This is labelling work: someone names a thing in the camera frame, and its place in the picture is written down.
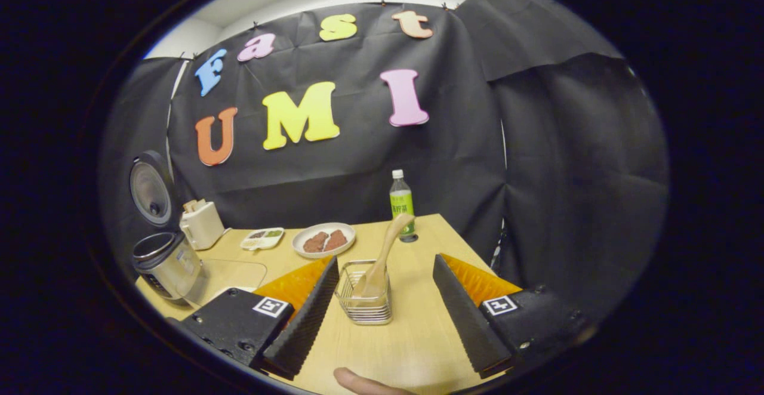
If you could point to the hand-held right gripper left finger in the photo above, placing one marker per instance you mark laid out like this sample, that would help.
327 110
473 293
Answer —
301 323

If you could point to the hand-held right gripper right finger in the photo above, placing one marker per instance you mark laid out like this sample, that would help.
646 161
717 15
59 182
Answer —
468 323

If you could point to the wooden spoon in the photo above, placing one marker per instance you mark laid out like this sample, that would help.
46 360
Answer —
391 246

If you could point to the dark grey rice cooker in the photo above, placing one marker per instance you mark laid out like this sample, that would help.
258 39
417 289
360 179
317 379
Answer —
173 269

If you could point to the clear glass tray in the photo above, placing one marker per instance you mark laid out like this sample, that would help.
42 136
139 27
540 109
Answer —
239 272

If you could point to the brown meat piece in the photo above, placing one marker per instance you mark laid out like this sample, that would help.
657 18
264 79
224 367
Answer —
315 243
336 239

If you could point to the white divided condiment dish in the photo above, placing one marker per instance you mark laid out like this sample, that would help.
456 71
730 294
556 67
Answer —
262 238

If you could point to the white round plate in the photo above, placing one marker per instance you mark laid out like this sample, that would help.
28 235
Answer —
346 234

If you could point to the small black round disc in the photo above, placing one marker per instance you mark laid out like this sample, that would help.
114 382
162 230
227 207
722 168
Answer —
409 238

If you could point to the white toaster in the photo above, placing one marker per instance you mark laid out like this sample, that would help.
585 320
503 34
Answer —
204 228

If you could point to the green label drink bottle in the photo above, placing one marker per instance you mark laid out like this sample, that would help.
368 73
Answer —
401 204

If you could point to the black backdrop cloth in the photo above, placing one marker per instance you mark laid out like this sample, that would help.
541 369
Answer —
537 174

